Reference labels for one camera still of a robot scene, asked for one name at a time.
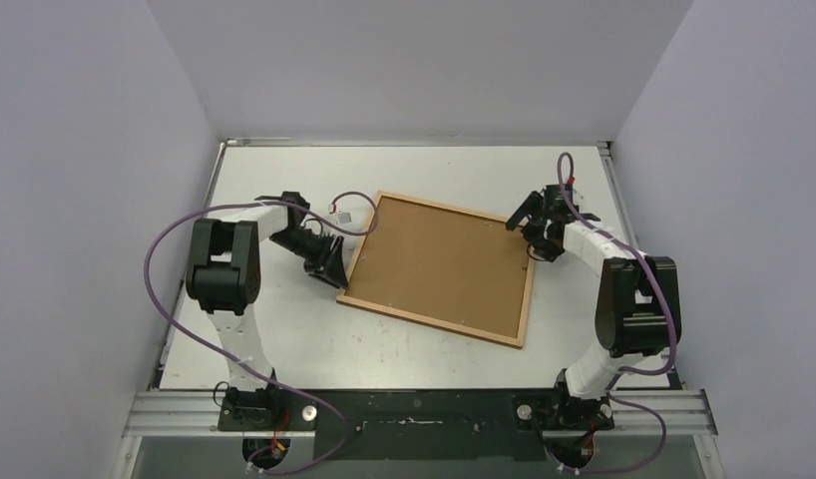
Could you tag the brown backing board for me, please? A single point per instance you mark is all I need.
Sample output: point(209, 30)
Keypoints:
point(441, 264)

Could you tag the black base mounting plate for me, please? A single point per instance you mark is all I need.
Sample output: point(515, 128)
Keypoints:
point(410, 424)

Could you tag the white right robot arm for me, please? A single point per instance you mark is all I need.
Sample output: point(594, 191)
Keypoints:
point(637, 314)

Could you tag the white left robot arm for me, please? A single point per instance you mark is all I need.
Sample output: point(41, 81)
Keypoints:
point(224, 278)

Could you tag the aluminium front rail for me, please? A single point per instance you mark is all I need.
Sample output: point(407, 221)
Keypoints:
point(171, 413)

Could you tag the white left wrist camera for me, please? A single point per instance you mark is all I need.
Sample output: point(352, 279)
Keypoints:
point(341, 218)

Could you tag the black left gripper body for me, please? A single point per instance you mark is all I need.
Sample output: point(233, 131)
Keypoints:
point(312, 248)

